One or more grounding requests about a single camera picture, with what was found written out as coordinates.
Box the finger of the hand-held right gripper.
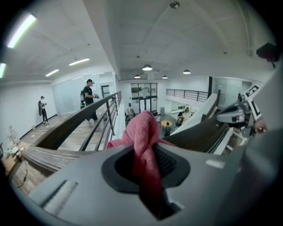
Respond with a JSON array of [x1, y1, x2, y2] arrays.
[[216, 111, 245, 124], [220, 105, 244, 114]]

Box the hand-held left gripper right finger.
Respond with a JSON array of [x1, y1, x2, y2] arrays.
[[154, 143, 244, 226]]

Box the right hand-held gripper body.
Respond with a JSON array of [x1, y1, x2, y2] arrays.
[[237, 85, 263, 133]]

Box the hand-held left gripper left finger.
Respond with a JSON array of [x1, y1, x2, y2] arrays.
[[28, 144, 160, 226]]

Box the dark wooden handrail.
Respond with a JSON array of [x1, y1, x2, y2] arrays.
[[22, 90, 233, 175]]

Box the pink cloth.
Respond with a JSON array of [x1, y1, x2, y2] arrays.
[[105, 110, 175, 218]]

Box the black metal balcony railing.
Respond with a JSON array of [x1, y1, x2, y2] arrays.
[[166, 88, 210, 103]]

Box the person's right hand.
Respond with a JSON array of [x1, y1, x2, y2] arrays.
[[253, 120, 268, 134]]

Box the person's white shirt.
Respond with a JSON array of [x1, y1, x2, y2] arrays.
[[262, 66, 283, 135]]

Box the white staircase balustrade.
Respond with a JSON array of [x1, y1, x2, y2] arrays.
[[169, 92, 222, 136]]

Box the glass entrance doors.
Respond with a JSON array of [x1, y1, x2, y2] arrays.
[[130, 83, 158, 113]]

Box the light wooden table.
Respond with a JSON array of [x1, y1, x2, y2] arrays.
[[0, 143, 26, 179]]

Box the pile of clear plastic items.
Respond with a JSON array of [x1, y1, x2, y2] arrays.
[[1, 125, 25, 158]]

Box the white coats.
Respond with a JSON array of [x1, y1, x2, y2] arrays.
[[124, 107, 136, 118]]

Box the frosted glass partition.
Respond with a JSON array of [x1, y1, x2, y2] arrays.
[[51, 72, 116, 116]]

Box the group of ceiling tube lights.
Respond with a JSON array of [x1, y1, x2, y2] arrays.
[[0, 13, 91, 79]]

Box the black head camera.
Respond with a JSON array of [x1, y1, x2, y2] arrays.
[[256, 42, 279, 68]]

